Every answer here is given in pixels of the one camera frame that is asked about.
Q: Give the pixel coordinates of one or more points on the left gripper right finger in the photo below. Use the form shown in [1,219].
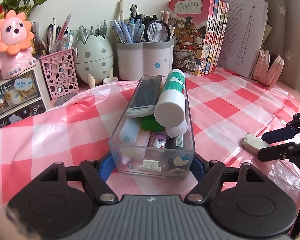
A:
[209,176]

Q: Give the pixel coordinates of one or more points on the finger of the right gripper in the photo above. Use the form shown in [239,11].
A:
[280,135]
[278,152]

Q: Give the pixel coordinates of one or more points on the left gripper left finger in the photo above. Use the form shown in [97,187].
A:
[95,173]

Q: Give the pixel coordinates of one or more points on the white eraser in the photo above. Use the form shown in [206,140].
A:
[253,144]

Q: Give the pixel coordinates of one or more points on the blue pastel highlighter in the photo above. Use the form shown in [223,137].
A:
[130,130]

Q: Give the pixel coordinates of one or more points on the black marker pen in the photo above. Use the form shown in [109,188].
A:
[177,143]

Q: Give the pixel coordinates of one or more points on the clear plastic organizer box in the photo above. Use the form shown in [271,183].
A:
[158,162]

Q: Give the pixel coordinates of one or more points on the green HIGH highlighter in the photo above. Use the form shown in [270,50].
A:
[149,123]

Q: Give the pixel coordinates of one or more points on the green white glue stick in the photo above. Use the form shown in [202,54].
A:
[170,108]

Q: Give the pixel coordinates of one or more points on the orange HIGH highlighter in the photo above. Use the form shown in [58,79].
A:
[177,131]

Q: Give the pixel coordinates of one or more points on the pink checkered tablecloth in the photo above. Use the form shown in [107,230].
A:
[224,108]

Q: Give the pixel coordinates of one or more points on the pink pencil pouch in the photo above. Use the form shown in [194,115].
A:
[267,68]

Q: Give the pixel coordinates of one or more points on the grey desk grommet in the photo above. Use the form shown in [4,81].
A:
[63,99]

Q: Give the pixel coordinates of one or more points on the stack of printed papers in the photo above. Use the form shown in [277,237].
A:
[243,35]

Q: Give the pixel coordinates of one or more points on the white tape roll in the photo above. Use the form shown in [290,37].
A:
[110,80]

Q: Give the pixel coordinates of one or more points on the white mini drawer unit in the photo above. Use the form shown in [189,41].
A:
[23,96]

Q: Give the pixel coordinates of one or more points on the pink perforated pen holder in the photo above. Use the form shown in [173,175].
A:
[59,72]

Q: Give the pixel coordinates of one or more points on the green egg-shaped pen holder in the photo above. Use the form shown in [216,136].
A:
[94,60]

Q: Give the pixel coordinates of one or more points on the white flower-shaped pen holder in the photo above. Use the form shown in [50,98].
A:
[144,58]

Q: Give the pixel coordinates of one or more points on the boxed book set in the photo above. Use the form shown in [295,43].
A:
[199,28]

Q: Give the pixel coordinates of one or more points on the magnifying glass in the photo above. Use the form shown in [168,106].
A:
[157,31]

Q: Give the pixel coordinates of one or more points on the pink lion toy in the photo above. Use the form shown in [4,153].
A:
[15,45]

